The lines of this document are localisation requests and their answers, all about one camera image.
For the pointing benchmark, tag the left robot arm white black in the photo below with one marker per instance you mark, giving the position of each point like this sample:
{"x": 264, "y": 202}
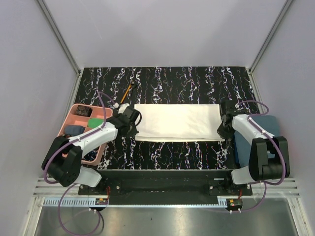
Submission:
{"x": 63, "y": 162}

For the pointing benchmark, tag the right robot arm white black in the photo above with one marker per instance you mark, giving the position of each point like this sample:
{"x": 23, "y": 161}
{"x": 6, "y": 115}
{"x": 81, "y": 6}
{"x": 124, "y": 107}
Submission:
{"x": 268, "y": 159}

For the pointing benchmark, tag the green cloth in tray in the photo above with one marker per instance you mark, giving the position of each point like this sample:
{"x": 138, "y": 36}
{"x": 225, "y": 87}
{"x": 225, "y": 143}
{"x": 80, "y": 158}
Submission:
{"x": 95, "y": 122}

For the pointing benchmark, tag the orange handled utensil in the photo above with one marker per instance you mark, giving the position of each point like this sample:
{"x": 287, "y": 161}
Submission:
{"x": 125, "y": 94}

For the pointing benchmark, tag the blue folded cloth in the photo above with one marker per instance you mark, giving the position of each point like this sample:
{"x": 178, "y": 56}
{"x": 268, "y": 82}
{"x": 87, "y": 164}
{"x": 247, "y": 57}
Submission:
{"x": 265, "y": 127}

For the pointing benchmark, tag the black handled utensil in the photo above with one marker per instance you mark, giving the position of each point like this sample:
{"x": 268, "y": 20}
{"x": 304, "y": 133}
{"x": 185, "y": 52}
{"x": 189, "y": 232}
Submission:
{"x": 131, "y": 88}

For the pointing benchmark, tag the dark patterned cloth in tray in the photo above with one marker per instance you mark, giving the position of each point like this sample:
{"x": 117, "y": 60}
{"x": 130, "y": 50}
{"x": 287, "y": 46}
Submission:
{"x": 84, "y": 111}

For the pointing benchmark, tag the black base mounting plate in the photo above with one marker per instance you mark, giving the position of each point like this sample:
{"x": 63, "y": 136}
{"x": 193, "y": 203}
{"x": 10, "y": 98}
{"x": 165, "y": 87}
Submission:
{"x": 166, "y": 187}

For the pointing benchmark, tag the grey blue cloth in tray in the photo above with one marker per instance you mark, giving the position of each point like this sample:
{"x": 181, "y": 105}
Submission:
{"x": 73, "y": 130}

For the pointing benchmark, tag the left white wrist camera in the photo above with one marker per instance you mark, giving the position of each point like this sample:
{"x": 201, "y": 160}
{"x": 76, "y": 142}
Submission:
{"x": 120, "y": 108}

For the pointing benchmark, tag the pink compartment tray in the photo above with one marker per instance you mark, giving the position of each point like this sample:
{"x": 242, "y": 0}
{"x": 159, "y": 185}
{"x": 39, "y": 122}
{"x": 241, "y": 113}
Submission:
{"x": 72, "y": 119}

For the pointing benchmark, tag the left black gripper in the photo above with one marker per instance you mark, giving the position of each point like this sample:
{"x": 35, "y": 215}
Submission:
{"x": 133, "y": 132}

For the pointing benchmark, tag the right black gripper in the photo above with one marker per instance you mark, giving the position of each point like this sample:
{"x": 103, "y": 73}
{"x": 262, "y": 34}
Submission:
{"x": 224, "y": 134}

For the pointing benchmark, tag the white cloth napkin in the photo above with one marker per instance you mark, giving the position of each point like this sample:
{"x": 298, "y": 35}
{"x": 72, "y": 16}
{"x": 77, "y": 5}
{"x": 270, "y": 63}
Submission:
{"x": 178, "y": 122}

